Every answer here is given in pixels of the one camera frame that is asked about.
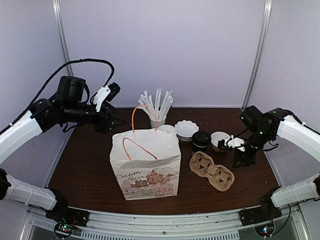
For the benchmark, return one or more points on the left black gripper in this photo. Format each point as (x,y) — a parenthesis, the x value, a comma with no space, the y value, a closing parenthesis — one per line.
(105,127)

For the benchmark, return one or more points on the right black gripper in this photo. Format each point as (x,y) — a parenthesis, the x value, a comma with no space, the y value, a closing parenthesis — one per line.
(248,160)

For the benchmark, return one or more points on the cardboard cup carrier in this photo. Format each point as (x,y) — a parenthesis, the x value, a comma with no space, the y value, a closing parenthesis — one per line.
(219,177)

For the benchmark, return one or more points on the black cup lid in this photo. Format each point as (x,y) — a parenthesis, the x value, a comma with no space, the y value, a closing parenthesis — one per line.
(201,138)

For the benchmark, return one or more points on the white paper bag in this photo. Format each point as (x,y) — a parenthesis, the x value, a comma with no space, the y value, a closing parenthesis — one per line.
(146,163)

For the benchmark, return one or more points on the stack of paper cups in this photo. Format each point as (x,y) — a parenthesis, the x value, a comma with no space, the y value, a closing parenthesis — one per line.
(167,128)

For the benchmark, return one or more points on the single black paper cup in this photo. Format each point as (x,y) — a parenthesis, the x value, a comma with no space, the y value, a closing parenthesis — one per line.
(199,147)

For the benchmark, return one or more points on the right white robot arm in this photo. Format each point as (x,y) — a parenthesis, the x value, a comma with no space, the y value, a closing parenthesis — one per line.
(267,127)

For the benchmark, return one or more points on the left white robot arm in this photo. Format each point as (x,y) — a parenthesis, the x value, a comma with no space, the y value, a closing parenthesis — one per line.
(64,107)

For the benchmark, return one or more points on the white round bowl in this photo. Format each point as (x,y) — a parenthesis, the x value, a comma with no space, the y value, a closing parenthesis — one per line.
(215,138)

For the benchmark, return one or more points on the white cup of straws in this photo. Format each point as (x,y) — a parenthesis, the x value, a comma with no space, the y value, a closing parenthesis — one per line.
(156,107)

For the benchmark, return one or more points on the white scalloped bowl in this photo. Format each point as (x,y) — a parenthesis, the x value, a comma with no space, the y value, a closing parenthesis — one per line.
(185,130)

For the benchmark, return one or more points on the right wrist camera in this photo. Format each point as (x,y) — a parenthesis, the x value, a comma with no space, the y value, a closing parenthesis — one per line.
(230,143)

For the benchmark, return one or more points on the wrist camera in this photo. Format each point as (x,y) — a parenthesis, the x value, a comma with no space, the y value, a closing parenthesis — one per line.
(104,96)
(230,143)

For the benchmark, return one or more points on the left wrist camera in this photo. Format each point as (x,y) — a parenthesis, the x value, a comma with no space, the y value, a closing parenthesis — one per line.
(104,96)

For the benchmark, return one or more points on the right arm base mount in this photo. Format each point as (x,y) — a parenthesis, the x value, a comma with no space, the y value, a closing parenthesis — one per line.
(256,215)

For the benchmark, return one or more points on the aluminium front rail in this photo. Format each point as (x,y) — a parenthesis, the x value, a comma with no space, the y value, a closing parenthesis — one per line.
(223,225)

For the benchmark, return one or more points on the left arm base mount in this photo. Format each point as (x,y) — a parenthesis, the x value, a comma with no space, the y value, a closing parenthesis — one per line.
(63,214)

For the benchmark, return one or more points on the left aluminium post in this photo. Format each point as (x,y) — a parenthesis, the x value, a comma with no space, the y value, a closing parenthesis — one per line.
(60,29)

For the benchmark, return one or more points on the aluminium post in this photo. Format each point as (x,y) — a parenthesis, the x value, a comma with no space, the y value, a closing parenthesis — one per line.
(60,29)
(263,35)

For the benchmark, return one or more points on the right aluminium post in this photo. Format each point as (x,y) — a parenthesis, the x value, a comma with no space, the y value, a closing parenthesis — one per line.
(263,35)

